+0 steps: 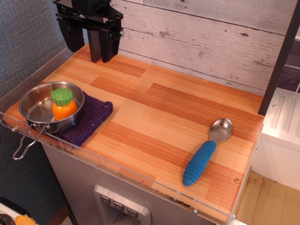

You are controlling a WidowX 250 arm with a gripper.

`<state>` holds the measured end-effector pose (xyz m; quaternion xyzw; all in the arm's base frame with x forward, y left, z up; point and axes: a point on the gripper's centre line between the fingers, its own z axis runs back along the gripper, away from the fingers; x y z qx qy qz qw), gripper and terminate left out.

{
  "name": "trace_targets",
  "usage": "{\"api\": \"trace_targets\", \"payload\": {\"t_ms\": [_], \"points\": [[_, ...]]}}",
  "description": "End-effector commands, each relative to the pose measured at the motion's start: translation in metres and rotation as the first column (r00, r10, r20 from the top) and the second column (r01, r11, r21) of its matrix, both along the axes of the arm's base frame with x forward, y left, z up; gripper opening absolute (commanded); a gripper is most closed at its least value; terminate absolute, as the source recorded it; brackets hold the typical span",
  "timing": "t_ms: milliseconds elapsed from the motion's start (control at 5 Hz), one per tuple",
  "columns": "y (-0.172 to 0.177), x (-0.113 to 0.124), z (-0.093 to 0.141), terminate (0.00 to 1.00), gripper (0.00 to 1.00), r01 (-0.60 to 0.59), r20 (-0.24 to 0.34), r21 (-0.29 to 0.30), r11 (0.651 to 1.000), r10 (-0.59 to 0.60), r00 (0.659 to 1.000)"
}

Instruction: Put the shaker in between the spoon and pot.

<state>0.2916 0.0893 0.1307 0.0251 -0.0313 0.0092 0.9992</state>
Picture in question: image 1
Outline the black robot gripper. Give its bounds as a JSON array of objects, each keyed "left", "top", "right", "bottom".
[{"left": 53, "top": 0, "right": 123, "bottom": 63}]

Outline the orange carrot-shaped shaker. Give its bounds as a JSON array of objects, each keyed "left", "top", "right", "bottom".
[{"left": 51, "top": 88, "right": 77, "bottom": 120}]

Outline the purple knitted cloth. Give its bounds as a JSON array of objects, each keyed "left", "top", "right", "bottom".
[{"left": 54, "top": 94, "right": 113, "bottom": 146}]

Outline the silver ice dispenser panel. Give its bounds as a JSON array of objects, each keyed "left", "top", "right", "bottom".
[{"left": 94, "top": 185, "right": 151, "bottom": 225}]

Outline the orange yellow object bottom left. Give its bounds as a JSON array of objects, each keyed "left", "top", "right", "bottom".
[{"left": 15, "top": 215, "right": 36, "bottom": 225}]

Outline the white toy sink unit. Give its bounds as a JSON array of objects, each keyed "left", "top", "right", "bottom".
[{"left": 250, "top": 88, "right": 300, "bottom": 190}]

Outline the dark left shelf post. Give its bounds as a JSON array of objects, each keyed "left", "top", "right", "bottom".
[{"left": 87, "top": 30, "right": 102, "bottom": 63}]

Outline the dark shelf post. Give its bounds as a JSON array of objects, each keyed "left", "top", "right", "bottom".
[
  {"left": 258, "top": 0, "right": 300, "bottom": 116},
  {"left": 87, "top": 30, "right": 102, "bottom": 63}
]

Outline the stainless steel pot with handle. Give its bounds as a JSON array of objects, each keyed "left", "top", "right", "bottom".
[{"left": 13, "top": 82, "right": 85, "bottom": 160}]

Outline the metal spoon with blue handle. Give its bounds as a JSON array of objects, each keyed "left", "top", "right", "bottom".
[{"left": 183, "top": 119, "right": 233, "bottom": 187}]

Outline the dark right shelf post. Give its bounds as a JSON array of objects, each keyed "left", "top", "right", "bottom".
[{"left": 258, "top": 0, "right": 300, "bottom": 116}]

